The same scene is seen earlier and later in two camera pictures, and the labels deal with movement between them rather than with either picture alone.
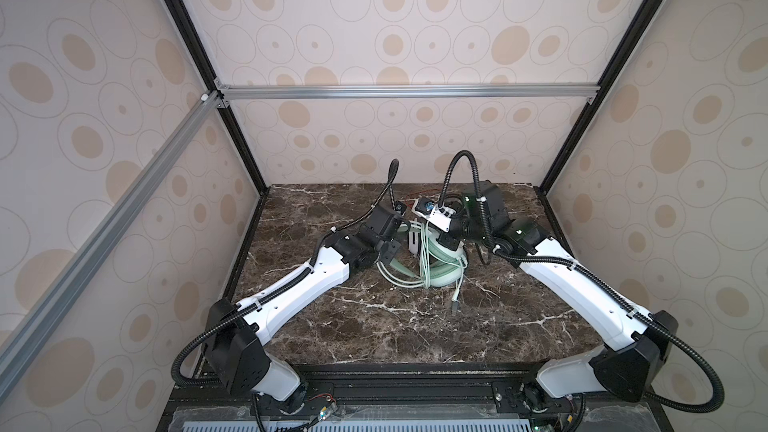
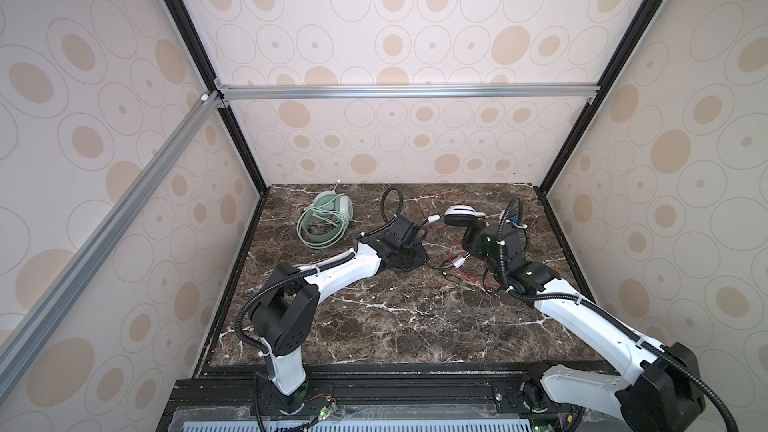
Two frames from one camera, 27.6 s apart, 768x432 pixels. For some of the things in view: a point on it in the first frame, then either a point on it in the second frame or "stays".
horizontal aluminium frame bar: [411, 92] stays
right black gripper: [443, 238] to [483, 239]
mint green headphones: [440, 266] to [325, 221]
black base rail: [417, 398] stays
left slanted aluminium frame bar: [22, 336] stays
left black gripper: [394, 246] to [420, 257]
